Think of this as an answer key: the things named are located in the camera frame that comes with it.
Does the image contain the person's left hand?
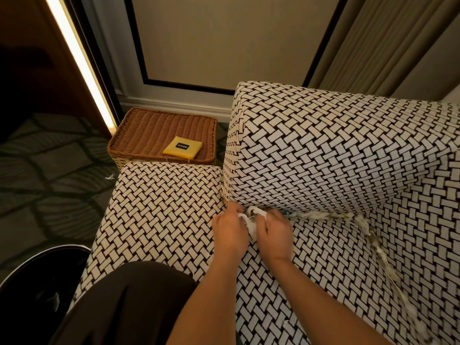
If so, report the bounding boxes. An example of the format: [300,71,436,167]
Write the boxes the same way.
[211,202,250,263]

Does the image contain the person's right hand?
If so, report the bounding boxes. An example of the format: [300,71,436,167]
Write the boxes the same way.
[255,208,294,265]

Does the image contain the white tissue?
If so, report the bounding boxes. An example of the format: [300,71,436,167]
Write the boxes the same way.
[237,206,269,242]

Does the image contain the person's left forearm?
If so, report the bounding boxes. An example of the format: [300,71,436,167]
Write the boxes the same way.
[166,254,250,345]

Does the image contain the person's right forearm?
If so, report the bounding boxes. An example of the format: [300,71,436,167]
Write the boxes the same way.
[261,257,393,345]

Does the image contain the black and white woven armchair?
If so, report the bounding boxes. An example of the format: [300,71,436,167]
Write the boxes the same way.
[68,81,460,345]

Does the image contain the yellow square packet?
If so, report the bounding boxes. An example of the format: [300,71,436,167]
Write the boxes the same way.
[162,136,203,158]

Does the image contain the brown wicker basket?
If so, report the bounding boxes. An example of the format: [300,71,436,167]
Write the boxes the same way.
[107,107,218,171]

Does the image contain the line of paper scrap litter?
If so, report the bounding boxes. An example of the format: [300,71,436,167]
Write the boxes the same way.
[280,208,437,345]

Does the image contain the person's dark trousers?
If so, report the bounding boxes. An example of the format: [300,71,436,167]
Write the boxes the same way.
[49,261,199,345]

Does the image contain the beige curtain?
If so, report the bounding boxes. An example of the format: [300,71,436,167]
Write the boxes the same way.
[308,0,460,102]

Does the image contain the lit vertical light strip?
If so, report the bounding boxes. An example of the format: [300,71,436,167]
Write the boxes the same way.
[43,0,118,130]

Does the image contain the black round waste bin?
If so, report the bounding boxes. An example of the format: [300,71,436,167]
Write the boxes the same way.
[0,245,92,345]

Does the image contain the dark wooden wardrobe panel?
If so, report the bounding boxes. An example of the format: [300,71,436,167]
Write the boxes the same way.
[0,0,113,140]

